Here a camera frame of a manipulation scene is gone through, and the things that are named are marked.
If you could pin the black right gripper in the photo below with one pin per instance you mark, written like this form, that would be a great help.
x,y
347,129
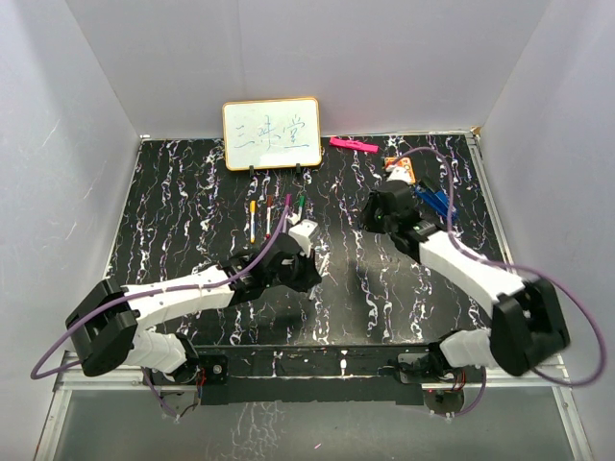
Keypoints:
x,y
366,219

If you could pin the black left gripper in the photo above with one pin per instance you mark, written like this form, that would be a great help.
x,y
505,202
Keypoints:
x,y
309,276

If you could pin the white pen red tip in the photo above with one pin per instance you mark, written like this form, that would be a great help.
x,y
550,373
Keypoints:
x,y
268,222

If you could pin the white pen purple tip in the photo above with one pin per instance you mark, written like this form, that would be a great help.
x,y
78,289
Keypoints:
x,y
285,219

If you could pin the white pen yellow tip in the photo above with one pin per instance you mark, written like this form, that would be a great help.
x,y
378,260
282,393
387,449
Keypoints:
x,y
252,227

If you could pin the white pen blue tip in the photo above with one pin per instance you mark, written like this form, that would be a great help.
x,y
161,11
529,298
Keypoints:
x,y
321,271

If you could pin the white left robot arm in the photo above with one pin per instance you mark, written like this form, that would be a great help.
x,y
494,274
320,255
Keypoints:
x,y
115,326

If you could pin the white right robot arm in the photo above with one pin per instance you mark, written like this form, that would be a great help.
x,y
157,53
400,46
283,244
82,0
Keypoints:
x,y
527,325

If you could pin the blue stapler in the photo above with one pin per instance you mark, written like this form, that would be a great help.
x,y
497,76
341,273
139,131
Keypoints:
x,y
433,196

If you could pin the orange spiral notebook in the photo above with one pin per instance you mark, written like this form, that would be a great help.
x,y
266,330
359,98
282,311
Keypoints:
x,y
402,161

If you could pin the pink plastic clip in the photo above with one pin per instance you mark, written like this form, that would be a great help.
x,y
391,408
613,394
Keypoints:
x,y
353,145

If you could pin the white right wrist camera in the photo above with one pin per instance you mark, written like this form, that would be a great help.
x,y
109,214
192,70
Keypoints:
x,y
400,173

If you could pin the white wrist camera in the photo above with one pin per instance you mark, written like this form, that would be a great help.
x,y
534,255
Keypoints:
x,y
400,173
305,233

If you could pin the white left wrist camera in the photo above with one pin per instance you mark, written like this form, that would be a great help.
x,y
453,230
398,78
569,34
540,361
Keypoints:
x,y
305,233

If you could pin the black front mounting rail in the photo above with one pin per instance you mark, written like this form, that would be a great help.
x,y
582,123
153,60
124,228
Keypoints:
x,y
241,374

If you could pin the white board with yellow frame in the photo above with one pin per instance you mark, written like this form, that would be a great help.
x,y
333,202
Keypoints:
x,y
268,134

